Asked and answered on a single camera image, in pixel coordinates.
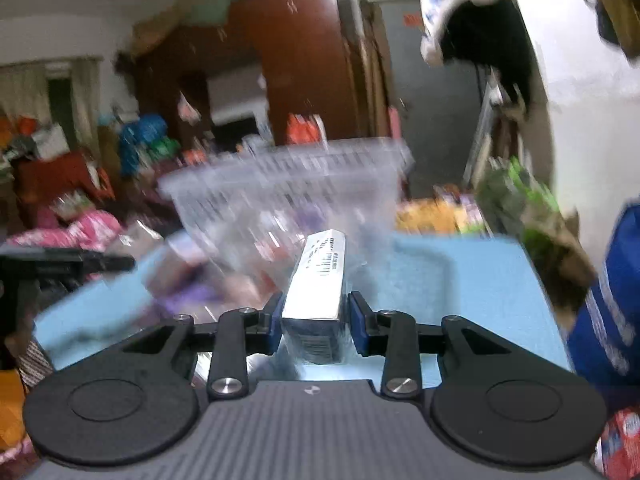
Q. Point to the green snack packets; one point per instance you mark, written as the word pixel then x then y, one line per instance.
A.
pixel 520 195

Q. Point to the pink plastic bag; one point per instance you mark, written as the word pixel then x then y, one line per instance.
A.
pixel 80 230

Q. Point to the red snack packet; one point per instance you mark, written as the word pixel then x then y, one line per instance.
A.
pixel 622 445

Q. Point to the orange bag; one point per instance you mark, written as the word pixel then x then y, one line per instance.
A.
pixel 11 405

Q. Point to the white and blue helmet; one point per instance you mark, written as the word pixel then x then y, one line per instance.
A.
pixel 465 20

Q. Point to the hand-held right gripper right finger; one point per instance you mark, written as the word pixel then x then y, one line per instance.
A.
pixel 358 325

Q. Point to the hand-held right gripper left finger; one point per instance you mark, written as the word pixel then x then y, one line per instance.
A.
pixel 272 322

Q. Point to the long white carton box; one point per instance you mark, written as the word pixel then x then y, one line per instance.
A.
pixel 316 285

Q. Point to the blue plastic bag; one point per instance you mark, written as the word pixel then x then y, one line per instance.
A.
pixel 140 145

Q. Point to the orange snack packets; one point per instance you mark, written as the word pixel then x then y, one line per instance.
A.
pixel 435 215

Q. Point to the red chair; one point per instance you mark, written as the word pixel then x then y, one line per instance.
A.
pixel 55 180

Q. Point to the orange red packet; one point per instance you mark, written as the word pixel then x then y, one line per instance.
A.
pixel 305 127

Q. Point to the clear plastic basket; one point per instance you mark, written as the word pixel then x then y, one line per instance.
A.
pixel 280 185

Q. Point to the light blue table mat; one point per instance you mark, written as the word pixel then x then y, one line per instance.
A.
pixel 450 290

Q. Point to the brown cardboard box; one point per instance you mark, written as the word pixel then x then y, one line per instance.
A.
pixel 565 265

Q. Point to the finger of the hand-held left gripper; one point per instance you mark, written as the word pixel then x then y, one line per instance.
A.
pixel 75 262

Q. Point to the blue bag with white print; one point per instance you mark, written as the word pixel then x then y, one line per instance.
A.
pixel 612 310

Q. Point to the grey door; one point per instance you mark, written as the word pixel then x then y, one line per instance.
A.
pixel 435 110

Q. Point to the brown wooden wardrobe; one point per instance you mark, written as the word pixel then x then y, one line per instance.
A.
pixel 300 50

